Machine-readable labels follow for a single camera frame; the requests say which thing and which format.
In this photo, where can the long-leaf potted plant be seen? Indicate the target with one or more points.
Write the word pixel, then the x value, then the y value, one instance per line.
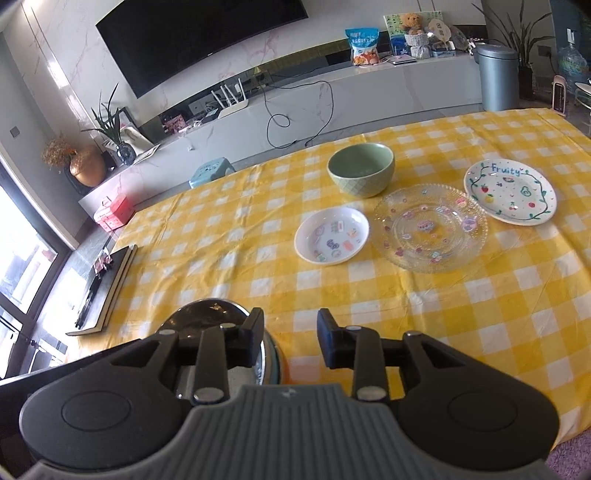
pixel 526 78

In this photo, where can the black wall television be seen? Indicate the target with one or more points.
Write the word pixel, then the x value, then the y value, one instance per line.
pixel 198 41

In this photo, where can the dark flat board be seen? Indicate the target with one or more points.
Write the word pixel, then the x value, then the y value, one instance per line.
pixel 108 290

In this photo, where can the light blue plastic stool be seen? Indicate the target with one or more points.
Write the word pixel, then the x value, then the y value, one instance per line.
pixel 212 171

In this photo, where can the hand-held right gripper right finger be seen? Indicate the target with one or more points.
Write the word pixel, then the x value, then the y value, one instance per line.
pixel 325 339

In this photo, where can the red box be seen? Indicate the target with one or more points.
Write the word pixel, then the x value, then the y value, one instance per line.
pixel 115 213

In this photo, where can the window frame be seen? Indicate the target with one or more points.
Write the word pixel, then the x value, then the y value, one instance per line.
pixel 60 251

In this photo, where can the black rimmed green plate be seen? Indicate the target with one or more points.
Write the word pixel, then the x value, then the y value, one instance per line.
pixel 198 314

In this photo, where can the brown teddy bear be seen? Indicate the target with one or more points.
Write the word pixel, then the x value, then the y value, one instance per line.
pixel 411 22

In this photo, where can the small white sticker plate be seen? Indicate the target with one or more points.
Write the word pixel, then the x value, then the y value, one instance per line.
pixel 318 233

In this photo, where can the white marble media cabinet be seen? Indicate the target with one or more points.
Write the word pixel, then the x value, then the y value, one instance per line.
pixel 369 92

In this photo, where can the white paper bag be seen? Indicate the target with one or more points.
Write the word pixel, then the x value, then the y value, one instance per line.
pixel 135 141

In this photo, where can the pink space heater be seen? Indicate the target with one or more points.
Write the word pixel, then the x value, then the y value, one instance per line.
pixel 560 94

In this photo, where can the white round stool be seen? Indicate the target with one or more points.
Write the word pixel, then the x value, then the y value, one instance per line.
pixel 584 94

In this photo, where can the blue water jug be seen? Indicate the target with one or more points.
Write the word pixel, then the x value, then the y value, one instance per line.
pixel 575 69

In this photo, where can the blue snack bag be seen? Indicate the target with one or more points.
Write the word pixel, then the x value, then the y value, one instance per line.
pixel 362 46

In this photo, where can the round decorative plate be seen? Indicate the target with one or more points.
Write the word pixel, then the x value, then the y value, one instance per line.
pixel 459 38

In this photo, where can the plant in blue vase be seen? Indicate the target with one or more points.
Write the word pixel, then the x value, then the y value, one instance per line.
pixel 123 152

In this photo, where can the green ceramic bowl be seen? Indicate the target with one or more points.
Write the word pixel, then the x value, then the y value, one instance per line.
pixel 364 184

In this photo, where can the purple cloth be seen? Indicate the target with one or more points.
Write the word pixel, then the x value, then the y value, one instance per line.
pixel 572 461

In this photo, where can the green picture board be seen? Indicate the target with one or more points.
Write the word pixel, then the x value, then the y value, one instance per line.
pixel 392 25

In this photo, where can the pink box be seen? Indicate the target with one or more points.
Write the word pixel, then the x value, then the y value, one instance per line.
pixel 174 124

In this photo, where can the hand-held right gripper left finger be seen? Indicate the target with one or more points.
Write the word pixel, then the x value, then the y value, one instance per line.
pixel 256 328

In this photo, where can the gold vase with dried flowers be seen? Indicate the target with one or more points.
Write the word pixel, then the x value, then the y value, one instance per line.
pixel 87 168

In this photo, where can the white fruit-print plate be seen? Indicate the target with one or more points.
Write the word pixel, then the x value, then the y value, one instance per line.
pixel 508 196

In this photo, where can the clear glass sticker plate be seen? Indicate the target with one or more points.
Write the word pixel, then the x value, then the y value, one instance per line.
pixel 429 240

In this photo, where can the silver flat device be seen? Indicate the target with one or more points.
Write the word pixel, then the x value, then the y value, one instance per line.
pixel 402 60

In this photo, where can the white antenna router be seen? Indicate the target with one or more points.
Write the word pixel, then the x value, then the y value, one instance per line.
pixel 233 110

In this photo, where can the printed hand fan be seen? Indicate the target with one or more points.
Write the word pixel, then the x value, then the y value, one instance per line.
pixel 439 27

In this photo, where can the yellow checked tablecloth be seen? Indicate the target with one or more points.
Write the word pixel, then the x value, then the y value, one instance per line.
pixel 231 258

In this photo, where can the grey trash can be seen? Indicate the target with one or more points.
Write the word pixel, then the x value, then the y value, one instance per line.
pixel 496 78

